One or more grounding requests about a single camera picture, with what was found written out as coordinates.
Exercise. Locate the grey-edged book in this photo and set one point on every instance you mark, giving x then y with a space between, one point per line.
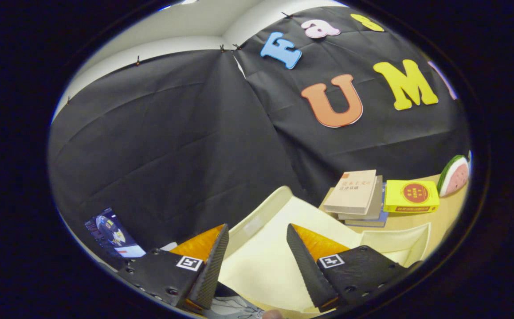
377 207

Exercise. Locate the yellow book with red circle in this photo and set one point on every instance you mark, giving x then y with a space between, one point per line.
410 197

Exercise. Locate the blue book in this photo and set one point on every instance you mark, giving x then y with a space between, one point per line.
367 223

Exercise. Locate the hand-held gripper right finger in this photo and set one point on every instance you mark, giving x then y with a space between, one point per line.
308 266

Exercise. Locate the black backdrop cloth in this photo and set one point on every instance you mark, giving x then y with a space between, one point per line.
172 133

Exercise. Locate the beige paperback book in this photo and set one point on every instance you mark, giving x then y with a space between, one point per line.
352 192

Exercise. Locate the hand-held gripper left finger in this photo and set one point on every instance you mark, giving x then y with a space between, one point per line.
210 270

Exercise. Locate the cream fabric storage box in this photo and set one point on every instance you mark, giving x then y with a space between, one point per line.
265 261

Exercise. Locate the watermelon slice plush toy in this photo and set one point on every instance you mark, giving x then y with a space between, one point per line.
454 177

